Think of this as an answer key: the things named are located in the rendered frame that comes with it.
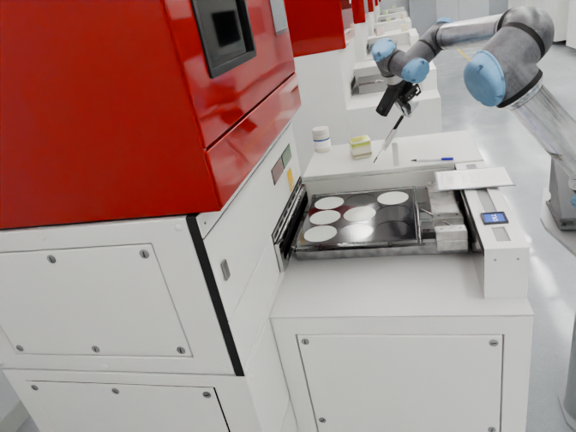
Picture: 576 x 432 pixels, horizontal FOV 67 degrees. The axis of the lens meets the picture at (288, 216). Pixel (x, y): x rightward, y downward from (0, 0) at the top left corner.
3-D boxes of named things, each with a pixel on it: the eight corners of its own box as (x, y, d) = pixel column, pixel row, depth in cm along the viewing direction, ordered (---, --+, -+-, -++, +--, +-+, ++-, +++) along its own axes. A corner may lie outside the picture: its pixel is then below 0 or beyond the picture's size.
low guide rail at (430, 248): (297, 260, 137) (296, 252, 136) (298, 256, 139) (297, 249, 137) (468, 252, 123) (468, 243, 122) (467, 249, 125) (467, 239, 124)
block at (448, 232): (436, 241, 121) (435, 231, 120) (435, 235, 124) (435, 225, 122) (467, 239, 119) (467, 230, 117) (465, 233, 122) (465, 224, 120)
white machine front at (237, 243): (236, 375, 97) (185, 217, 81) (302, 212, 168) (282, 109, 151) (249, 376, 97) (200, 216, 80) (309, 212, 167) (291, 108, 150)
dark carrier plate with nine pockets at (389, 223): (296, 247, 130) (296, 245, 129) (314, 198, 159) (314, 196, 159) (417, 240, 120) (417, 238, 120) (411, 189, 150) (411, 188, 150)
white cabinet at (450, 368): (317, 507, 149) (268, 320, 114) (344, 320, 232) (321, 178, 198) (525, 531, 131) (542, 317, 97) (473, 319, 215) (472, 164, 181)
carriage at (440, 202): (437, 251, 121) (436, 242, 120) (428, 196, 153) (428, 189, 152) (468, 249, 119) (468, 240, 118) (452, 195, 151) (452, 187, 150)
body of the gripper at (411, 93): (423, 93, 157) (413, 71, 147) (405, 111, 157) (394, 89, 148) (408, 85, 162) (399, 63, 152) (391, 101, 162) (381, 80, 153)
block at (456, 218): (434, 227, 128) (434, 218, 126) (433, 221, 131) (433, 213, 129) (463, 225, 126) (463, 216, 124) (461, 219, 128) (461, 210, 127)
